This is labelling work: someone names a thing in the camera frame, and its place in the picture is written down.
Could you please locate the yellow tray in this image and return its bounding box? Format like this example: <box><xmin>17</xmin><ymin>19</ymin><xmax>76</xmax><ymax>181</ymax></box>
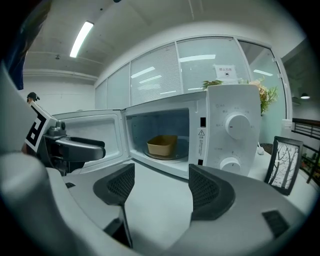
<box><xmin>146</xmin><ymin>134</ymin><xmax>178</xmax><ymax>157</ymax></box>

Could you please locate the pastel flower bouquet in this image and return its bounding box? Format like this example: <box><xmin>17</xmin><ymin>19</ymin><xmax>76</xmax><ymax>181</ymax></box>
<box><xmin>249</xmin><ymin>76</ymin><xmax>279</xmax><ymax>117</ymax></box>

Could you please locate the white microwave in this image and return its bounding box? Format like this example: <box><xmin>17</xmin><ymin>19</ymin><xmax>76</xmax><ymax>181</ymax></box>
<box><xmin>51</xmin><ymin>83</ymin><xmax>262</xmax><ymax>181</ymax></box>

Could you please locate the white rectangular table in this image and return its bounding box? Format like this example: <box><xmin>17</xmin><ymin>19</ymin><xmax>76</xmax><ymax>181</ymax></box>
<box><xmin>61</xmin><ymin>143</ymin><xmax>313</xmax><ymax>251</ymax></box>

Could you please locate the person's navy shirt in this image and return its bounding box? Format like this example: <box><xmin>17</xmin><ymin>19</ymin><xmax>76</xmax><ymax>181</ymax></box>
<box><xmin>3</xmin><ymin>14</ymin><xmax>33</xmax><ymax>91</ymax></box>

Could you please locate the ceiling light strip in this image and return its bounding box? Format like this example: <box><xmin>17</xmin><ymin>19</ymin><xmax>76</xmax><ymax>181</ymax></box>
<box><xmin>69</xmin><ymin>21</ymin><xmax>95</xmax><ymax>58</ymax></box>

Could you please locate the black picture frame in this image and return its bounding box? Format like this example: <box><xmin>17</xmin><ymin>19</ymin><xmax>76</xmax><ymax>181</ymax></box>
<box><xmin>264</xmin><ymin>136</ymin><xmax>304</xmax><ymax>196</ymax></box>

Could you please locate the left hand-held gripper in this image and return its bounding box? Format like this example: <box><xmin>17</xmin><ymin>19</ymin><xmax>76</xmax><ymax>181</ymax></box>
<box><xmin>24</xmin><ymin>102</ymin><xmax>106</xmax><ymax>174</ymax></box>

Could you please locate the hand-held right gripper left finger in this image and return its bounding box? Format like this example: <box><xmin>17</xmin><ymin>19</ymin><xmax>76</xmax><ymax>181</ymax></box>
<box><xmin>46</xmin><ymin>163</ymin><xmax>136</xmax><ymax>251</ymax></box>

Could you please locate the white paper sign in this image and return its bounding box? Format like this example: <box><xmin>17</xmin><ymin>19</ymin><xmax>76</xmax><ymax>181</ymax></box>
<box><xmin>213</xmin><ymin>64</ymin><xmax>238</xmax><ymax>85</ymax></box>

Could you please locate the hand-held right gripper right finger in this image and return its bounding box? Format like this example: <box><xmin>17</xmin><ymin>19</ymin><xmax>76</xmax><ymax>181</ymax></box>
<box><xmin>174</xmin><ymin>163</ymin><xmax>309</xmax><ymax>251</ymax></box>

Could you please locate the small leafy plant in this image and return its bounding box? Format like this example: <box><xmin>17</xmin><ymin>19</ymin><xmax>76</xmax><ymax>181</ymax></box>
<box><xmin>201</xmin><ymin>79</ymin><xmax>224</xmax><ymax>91</ymax></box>

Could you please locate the dark brown chair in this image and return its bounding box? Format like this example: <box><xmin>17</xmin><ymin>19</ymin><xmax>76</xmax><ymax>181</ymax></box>
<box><xmin>262</xmin><ymin>143</ymin><xmax>275</xmax><ymax>156</ymax></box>

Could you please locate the black metal railing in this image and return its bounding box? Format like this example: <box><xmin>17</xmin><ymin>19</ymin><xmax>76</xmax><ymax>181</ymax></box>
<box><xmin>291</xmin><ymin>117</ymin><xmax>320</xmax><ymax>186</ymax></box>

